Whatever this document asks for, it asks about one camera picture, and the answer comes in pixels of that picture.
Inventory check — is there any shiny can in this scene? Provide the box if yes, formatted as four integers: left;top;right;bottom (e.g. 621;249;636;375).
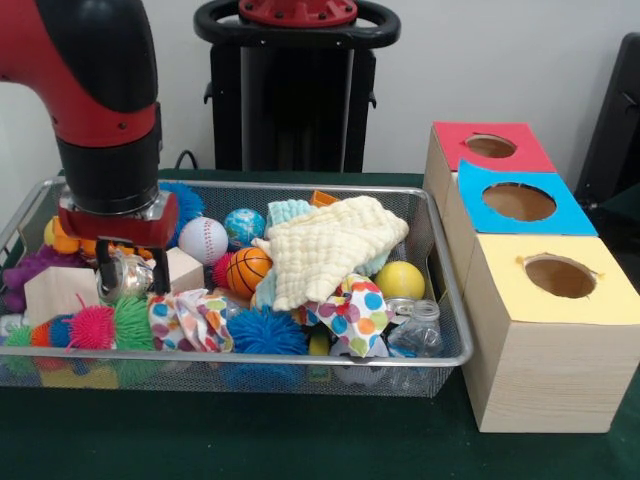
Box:
99;251;156;304

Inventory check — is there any clear plastic bottle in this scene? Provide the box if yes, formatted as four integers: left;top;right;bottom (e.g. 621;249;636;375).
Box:
387;299;445;359

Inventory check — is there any white toy baseball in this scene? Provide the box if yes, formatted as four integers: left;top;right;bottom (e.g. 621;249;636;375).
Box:
178;216;230;266

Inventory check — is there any yellow tennis ball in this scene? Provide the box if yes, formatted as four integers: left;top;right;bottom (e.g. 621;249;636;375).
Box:
374;260;426;301

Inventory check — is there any shallow wire mesh bin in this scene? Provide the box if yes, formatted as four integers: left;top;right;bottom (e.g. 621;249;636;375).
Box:
0;175;475;399

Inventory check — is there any light teal cloth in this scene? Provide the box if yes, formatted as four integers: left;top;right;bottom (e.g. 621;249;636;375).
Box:
263;198;316;239

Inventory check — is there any black cable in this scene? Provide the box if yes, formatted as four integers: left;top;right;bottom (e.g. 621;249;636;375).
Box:
174;148;202;172

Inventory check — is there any cream knitted cloth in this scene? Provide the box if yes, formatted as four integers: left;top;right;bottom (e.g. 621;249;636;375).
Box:
251;195;410;312

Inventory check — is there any white polka dot cloth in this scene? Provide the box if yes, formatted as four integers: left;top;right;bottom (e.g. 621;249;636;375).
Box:
148;288;235;354
299;273;396;357

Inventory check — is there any blue globe ball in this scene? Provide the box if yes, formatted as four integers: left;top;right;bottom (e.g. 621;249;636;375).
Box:
223;208;267;251

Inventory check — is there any blue spiky rubber ball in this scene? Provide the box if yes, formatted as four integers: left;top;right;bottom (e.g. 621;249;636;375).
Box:
227;305;309;356

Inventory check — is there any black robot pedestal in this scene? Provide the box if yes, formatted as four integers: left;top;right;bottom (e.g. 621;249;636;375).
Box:
193;0;401;174

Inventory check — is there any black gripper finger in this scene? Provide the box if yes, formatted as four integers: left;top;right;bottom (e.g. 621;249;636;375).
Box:
94;238;117;292
152;247;172;295

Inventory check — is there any wooden box with three holes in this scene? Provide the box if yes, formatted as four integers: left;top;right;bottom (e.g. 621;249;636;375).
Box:
422;121;640;434

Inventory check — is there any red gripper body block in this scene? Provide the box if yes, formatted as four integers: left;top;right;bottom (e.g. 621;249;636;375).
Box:
57;192;180;250

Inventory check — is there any dark green side table cloth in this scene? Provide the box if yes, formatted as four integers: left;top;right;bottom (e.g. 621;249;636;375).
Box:
597;191;640;296

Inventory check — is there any black flat panel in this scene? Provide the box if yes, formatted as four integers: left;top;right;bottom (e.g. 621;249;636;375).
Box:
573;32;640;204

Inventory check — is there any orange toy basketball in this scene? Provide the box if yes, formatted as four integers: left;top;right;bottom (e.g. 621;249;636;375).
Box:
225;247;274;300

